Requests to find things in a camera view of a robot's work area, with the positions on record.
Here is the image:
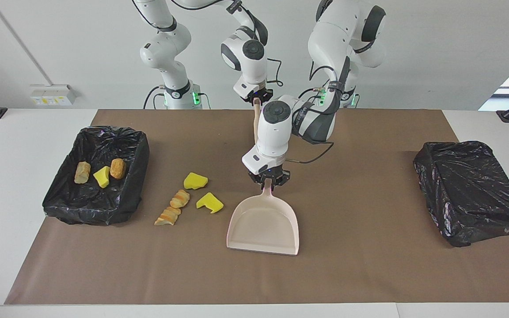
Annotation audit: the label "black base cable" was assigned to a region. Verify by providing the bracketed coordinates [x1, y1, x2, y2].
[143, 85, 167, 110]
[298, 86, 328, 110]

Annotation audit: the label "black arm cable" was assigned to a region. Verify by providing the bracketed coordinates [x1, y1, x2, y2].
[286, 55, 352, 165]
[171, 0, 284, 87]

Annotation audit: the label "black bag lined bin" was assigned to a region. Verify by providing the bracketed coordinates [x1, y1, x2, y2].
[413, 140, 509, 248]
[42, 126, 150, 226]

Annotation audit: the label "brown table mat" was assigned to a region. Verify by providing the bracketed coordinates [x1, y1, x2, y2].
[5, 109, 509, 305]

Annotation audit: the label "beige brush black bristles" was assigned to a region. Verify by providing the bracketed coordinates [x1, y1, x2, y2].
[253, 99, 262, 143]

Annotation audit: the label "small yellow sponge wedge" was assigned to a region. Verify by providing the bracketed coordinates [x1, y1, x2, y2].
[93, 166, 111, 189]

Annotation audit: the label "pink plastic dustpan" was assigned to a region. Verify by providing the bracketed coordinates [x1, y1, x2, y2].
[227, 179, 300, 256]

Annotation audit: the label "striped croissant piece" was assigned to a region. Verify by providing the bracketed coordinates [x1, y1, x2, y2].
[169, 189, 190, 209]
[154, 206, 182, 226]

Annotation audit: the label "white wall socket strip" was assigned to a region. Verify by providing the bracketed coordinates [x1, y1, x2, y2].
[30, 84, 77, 106]

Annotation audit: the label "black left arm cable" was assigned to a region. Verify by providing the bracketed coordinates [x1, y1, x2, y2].
[286, 55, 352, 165]

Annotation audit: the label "notched yellow sponge piece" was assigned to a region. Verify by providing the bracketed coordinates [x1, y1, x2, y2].
[196, 192, 224, 214]

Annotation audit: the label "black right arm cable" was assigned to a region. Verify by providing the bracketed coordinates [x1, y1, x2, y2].
[171, 0, 284, 87]

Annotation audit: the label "pale bread chunk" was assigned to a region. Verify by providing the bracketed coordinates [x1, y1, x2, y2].
[74, 161, 91, 185]

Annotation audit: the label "brown fried bun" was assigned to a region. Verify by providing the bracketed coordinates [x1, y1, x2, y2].
[110, 158, 127, 180]

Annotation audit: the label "yellow sponge chunk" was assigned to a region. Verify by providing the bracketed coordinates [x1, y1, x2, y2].
[183, 172, 209, 190]

